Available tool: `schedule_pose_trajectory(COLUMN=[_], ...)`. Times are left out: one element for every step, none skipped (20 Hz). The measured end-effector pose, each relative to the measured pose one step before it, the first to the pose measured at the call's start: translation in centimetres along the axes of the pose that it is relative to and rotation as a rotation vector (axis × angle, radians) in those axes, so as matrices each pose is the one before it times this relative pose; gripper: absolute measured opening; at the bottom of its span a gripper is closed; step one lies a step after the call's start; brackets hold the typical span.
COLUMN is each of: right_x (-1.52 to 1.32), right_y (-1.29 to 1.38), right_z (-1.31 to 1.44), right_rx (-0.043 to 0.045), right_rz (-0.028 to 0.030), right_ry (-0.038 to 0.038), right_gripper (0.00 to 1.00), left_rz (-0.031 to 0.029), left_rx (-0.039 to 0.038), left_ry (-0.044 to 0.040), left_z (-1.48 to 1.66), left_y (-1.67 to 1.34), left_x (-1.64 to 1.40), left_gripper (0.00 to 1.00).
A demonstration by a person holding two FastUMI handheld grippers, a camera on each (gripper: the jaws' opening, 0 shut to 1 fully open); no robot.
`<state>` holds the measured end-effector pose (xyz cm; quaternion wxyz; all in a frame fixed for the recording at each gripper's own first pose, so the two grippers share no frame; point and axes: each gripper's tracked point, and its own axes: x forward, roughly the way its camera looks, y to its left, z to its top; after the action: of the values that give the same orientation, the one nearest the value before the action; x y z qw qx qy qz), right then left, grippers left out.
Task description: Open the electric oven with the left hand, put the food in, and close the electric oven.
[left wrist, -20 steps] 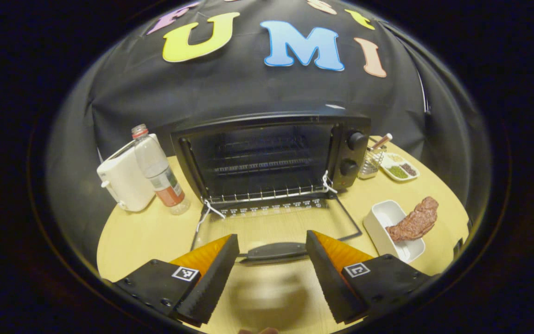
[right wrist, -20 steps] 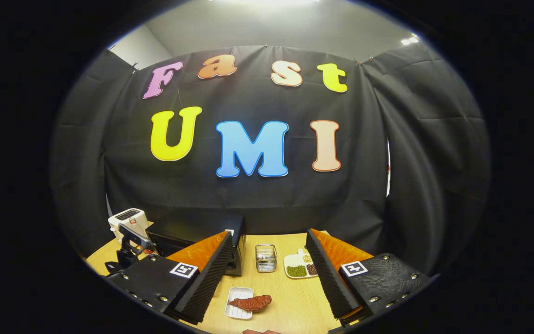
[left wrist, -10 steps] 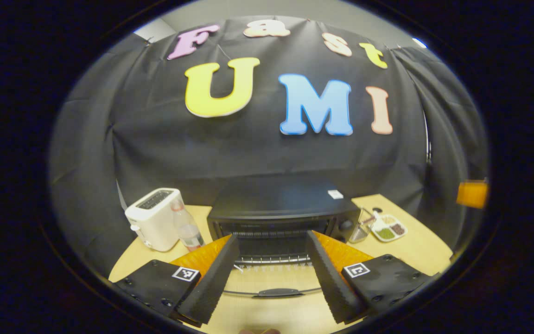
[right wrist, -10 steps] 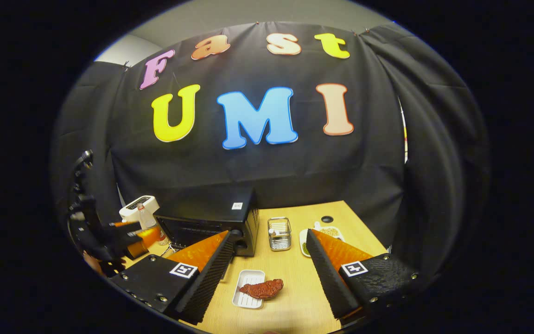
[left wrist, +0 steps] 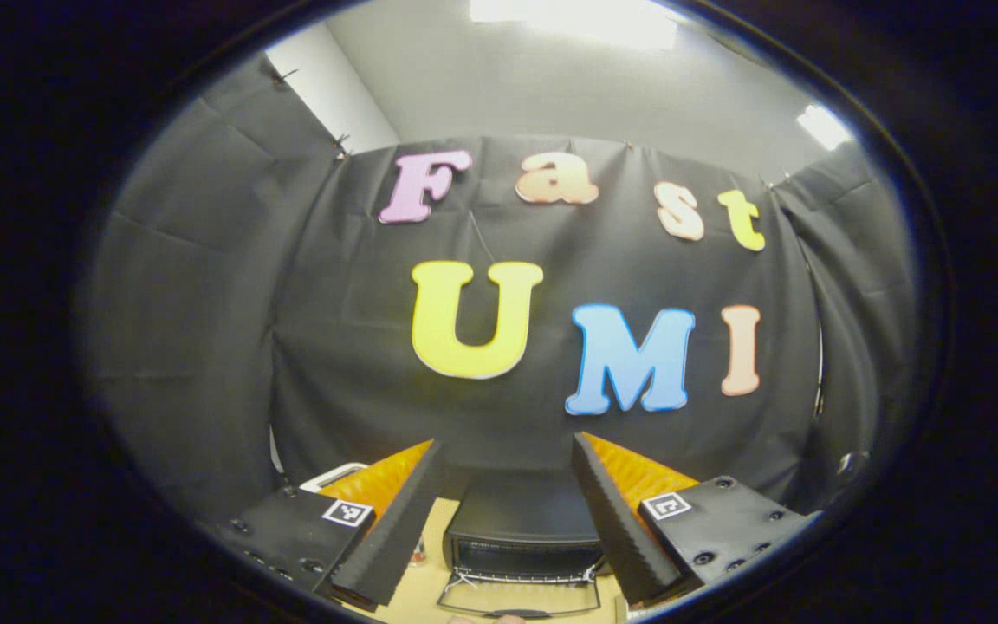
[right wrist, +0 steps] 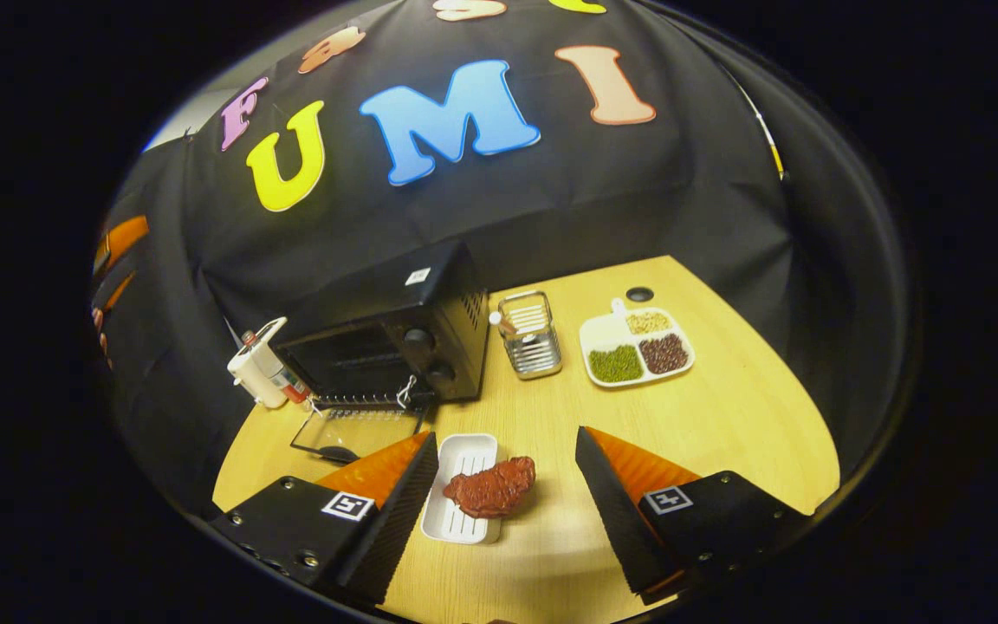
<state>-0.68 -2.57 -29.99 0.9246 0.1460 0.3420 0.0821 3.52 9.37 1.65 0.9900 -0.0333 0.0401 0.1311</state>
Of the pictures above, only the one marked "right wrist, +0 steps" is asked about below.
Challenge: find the white ribbed tray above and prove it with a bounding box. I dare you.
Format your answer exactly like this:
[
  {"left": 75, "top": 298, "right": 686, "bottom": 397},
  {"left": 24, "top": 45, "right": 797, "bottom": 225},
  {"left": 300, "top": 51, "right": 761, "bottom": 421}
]
[{"left": 421, "top": 433, "right": 500, "bottom": 545}]

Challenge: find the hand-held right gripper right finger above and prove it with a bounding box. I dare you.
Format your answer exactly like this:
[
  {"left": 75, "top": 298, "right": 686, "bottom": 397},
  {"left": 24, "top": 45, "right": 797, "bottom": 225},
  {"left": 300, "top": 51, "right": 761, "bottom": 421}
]
[{"left": 575, "top": 425, "right": 812, "bottom": 606}]

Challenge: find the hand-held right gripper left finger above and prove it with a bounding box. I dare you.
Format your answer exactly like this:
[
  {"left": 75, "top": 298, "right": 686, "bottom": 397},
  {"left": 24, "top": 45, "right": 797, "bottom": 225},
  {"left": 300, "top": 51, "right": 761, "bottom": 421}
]
[{"left": 209, "top": 431, "right": 439, "bottom": 608}]

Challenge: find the black backdrop cloth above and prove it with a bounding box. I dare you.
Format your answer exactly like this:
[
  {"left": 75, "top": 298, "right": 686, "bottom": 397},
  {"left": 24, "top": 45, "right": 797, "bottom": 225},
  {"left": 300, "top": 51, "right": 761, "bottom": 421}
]
[{"left": 92, "top": 0, "right": 916, "bottom": 521}]

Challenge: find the red beans pile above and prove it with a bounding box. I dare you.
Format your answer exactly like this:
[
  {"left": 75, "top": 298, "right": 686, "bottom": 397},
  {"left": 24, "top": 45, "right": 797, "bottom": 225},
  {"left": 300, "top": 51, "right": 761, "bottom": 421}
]
[{"left": 639, "top": 334, "right": 690, "bottom": 374}]

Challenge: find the oven wire rack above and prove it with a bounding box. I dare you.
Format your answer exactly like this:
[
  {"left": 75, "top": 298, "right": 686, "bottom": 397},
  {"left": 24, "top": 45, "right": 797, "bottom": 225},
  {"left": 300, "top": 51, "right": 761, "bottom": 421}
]
[{"left": 315, "top": 392, "right": 420, "bottom": 413}]

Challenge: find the white divided plate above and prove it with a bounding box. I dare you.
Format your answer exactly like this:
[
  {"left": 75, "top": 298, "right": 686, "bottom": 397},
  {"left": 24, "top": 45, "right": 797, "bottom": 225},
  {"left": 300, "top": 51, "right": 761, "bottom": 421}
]
[{"left": 580, "top": 299, "right": 696, "bottom": 388}]

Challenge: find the thin white yellow pole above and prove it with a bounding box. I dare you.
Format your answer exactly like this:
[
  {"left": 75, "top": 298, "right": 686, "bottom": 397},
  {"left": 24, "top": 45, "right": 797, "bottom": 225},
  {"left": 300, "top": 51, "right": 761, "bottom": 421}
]
[{"left": 729, "top": 74, "right": 787, "bottom": 180}]

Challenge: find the red raw meat piece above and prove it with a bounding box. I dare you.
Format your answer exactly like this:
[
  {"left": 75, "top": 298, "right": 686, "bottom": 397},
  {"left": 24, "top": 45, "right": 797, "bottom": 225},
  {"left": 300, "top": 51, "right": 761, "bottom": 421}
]
[{"left": 443, "top": 457, "right": 537, "bottom": 519}]

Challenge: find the green beans pile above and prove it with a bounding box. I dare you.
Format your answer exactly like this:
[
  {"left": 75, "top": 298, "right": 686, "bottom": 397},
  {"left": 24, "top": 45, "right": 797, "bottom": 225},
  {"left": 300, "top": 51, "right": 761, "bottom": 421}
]
[{"left": 589, "top": 346, "right": 644, "bottom": 384}]

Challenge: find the black electric oven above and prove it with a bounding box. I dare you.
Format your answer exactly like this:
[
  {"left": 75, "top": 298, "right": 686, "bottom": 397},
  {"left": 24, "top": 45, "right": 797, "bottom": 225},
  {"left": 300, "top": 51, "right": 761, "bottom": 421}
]
[{"left": 204, "top": 240, "right": 491, "bottom": 465}]

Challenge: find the metal wire holder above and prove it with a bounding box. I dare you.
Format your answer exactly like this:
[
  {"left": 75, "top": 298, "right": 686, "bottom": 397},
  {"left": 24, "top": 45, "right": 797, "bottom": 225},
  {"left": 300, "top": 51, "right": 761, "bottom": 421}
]
[{"left": 497, "top": 290, "right": 563, "bottom": 380}]

